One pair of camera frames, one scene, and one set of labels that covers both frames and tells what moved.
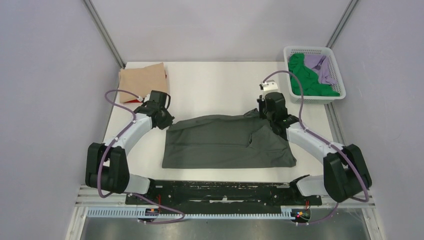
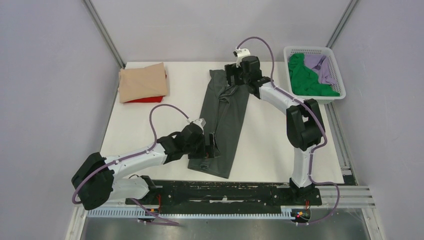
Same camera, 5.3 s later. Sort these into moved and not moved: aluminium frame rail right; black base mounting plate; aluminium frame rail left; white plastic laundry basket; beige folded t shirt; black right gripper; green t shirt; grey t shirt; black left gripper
Moved: black left gripper; grey t shirt; black right gripper
Not moved: green t shirt; white plastic laundry basket; aluminium frame rail left; black base mounting plate; beige folded t shirt; aluminium frame rail right
